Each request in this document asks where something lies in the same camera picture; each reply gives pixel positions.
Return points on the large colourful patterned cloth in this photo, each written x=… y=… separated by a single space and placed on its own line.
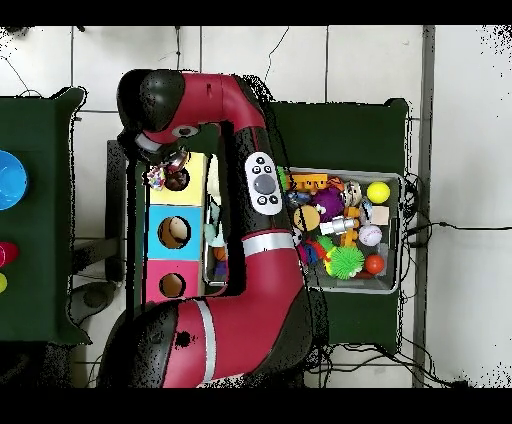
x=176 y=182

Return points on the colourful geometric print cloth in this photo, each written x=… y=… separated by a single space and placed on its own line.
x=156 y=178

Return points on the wooden box with three holes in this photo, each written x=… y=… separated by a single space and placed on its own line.
x=194 y=192

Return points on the cream fluffy cloth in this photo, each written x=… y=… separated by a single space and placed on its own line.
x=212 y=184

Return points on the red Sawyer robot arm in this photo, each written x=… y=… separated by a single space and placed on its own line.
x=260 y=280

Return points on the orange mini basketball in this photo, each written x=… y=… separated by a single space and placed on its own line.
x=219 y=254

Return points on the green spiky rubber ball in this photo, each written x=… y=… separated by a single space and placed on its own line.
x=346 y=262
x=282 y=178

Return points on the orange plastic compartment tray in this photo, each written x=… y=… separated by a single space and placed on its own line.
x=306 y=184

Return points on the dark green tablecloth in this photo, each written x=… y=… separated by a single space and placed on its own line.
x=340 y=132
x=40 y=120

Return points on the blue bowl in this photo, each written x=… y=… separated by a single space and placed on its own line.
x=12 y=180

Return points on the silver toy robot figure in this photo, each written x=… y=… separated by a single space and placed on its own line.
x=338 y=226

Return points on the red cup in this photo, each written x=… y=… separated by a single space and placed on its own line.
x=8 y=254

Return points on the yellow ball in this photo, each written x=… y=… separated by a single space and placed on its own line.
x=378 y=192

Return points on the white baseball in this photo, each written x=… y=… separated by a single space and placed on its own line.
x=370 y=235

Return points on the small yellow object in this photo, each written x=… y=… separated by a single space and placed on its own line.
x=2 y=282

